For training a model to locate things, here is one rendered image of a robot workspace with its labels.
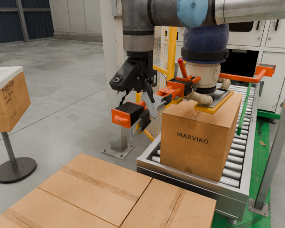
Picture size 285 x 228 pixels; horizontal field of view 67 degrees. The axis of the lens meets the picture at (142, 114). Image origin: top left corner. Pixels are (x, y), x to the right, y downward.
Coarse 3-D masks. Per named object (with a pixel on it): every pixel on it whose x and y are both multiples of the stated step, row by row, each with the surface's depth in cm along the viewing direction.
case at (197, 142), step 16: (240, 96) 158; (176, 112) 133; (192, 112) 133; (224, 112) 133; (176, 128) 133; (192, 128) 127; (208, 128) 122; (224, 128) 118; (176, 144) 137; (192, 144) 131; (208, 144) 126; (224, 144) 121; (160, 160) 149; (176, 160) 142; (192, 160) 136; (208, 160) 130; (224, 160) 134; (208, 176) 135
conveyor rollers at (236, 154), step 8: (216, 88) 298; (232, 88) 298; (240, 88) 299; (248, 104) 250; (240, 112) 231; (248, 112) 228; (248, 120) 213; (240, 136) 186; (232, 144) 174; (240, 144) 178; (232, 152) 165; (240, 152) 164; (152, 160) 157; (232, 160) 158; (240, 160) 156; (232, 168) 150; (240, 168) 148; (232, 176) 142; (240, 176) 142; (232, 184) 135
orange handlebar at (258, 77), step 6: (264, 72) 114; (198, 78) 105; (228, 78) 110; (234, 78) 109; (240, 78) 107; (246, 78) 105; (252, 78) 104; (258, 78) 104; (162, 90) 87; (168, 90) 87; (174, 90) 87; (180, 90) 91; (174, 96) 89; (138, 102) 78; (144, 102) 78; (120, 120) 66; (126, 120) 66
